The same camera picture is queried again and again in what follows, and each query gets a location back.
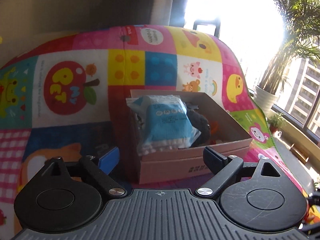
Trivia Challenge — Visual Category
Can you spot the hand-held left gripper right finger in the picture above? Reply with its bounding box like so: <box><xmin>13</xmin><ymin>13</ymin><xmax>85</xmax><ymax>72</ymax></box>
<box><xmin>196</xmin><ymin>146</ymin><xmax>285</xmax><ymax>197</ymax></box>

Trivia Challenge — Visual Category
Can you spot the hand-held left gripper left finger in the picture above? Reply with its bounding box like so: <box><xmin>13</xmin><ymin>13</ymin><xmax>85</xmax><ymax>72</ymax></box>
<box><xmin>44</xmin><ymin>147</ymin><xmax>126</xmax><ymax>197</ymax></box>

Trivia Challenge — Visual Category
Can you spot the pink cardboard box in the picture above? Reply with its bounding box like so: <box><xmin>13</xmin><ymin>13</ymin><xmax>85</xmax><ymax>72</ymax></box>
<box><xmin>126</xmin><ymin>89</ymin><xmax>253</xmax><ymax>185</ymax></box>

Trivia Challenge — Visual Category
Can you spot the orange plastic toy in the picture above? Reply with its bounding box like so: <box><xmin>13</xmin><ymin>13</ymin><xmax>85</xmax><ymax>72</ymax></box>
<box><xmin>208</xmin><ymin>121</ymin><xmax>221</xmax><ymax>145</ymax></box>

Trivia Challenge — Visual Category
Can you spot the black plush toy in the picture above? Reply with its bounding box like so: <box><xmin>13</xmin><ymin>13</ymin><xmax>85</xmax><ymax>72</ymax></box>
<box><xmin>185</xmin><ymin>102</ymin><xmax>212</xmax><ymax>147</ymax></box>

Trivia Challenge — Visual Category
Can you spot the blue wet wipes packet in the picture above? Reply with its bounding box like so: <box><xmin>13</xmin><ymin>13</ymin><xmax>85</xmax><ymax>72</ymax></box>
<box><xmin>126</xmin><ymin>94</ymin><xmax>202</xmax><ymax>157</ymax></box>

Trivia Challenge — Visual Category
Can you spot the colourful cartoon play mat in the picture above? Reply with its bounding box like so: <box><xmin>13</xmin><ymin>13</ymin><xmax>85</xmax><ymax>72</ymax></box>
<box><xmin>0</xmin><ymin>24</ymin><xmax>316</xmax><ymax>240</ymax></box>

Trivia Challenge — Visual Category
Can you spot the small potted plant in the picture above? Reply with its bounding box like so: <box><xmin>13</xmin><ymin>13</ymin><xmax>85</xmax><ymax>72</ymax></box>
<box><xmin>267</xmin><ymin>112</ymin><xmax>288</xmax><ymax>137</ymax></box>

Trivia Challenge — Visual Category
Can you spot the potted palm in white pot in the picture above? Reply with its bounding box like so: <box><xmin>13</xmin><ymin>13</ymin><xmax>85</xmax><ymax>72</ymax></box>
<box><xmin>253</xmin><ymin>0</ymin><xmax>320</xmax><ymax>117</ymax></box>

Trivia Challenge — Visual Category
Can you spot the small wooden stool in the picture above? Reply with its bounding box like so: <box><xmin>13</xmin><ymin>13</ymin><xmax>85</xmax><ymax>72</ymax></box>
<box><xmin>289</xmin><ymin>143</ymin><xmax>311</xmax><ymax>165</ymax></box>

